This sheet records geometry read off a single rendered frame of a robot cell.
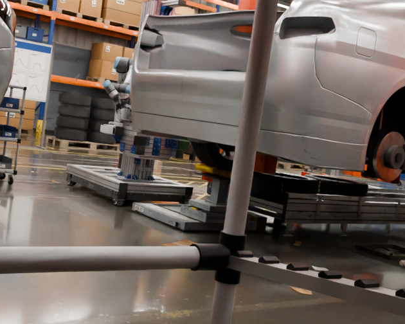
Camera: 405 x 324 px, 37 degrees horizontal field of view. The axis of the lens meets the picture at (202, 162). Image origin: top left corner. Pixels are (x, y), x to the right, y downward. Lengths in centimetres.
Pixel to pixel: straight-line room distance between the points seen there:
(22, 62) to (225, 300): 1044
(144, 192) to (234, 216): 504
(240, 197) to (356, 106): 274
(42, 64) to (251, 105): 1053
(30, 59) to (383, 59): 833
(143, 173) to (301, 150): 312
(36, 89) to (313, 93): 842
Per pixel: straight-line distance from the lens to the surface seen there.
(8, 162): 643
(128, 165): 615
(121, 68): 564
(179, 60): 476
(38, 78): 1123
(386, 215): 646
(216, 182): 511
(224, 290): 80
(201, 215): 493
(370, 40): 356
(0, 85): 256
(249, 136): 77
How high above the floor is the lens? 90
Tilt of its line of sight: 4 degrees down
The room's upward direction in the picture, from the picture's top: 8 degrees clockwise
